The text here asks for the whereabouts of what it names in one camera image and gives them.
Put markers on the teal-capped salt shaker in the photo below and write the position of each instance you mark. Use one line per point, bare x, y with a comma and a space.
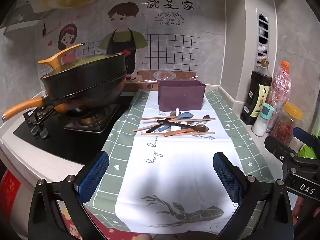
261, 125

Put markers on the orange-brown wooden spoon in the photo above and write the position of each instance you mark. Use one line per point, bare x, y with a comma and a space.
200, 127

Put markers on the green checked tablecloth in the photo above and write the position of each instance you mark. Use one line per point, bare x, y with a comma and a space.
180, 167

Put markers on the green package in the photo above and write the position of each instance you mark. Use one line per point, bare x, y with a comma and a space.
308, 153

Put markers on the yellow-lidded chili jar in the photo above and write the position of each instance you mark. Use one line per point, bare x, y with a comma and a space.
285, 127

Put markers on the cartoon wall poster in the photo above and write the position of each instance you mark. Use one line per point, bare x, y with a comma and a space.
160, 42

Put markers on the range hood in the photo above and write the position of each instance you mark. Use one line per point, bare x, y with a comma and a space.
22, 17

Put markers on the blue spoon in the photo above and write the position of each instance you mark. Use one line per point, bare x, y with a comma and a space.
186, 115

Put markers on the short black spoon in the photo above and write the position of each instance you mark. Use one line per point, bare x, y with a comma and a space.
152, 129

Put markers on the dark soy sauce bottle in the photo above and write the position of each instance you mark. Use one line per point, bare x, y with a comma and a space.
257, 92

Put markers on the dark brown spoon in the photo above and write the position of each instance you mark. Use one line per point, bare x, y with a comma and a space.
206, 117

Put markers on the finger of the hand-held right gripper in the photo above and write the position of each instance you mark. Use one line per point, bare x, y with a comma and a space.
303, 133
275, 145

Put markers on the red paper decoration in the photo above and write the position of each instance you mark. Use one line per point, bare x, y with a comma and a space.
10, 192

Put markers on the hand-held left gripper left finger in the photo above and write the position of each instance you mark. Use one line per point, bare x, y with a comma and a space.
93, 167

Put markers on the black stacked pan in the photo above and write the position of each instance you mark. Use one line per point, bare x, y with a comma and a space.
85, 82

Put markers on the black gas stove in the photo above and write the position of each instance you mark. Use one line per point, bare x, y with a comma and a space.
62, 140

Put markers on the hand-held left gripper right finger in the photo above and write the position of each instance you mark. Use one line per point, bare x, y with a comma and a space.
226, 175

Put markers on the purple utensil box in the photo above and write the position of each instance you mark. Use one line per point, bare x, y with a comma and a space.
180, 97

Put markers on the white vent grille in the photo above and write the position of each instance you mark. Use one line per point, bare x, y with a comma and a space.
262, 37

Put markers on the long black spoon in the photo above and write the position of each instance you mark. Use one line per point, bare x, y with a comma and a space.
175, 124

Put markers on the white spoon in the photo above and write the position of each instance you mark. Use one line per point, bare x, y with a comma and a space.
176, 128
177, 111

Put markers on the grey-blue spoon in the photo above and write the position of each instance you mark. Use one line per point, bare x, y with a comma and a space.
163, 128

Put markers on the orange-capped plastic bottle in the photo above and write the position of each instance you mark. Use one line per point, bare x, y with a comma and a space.
282, 85

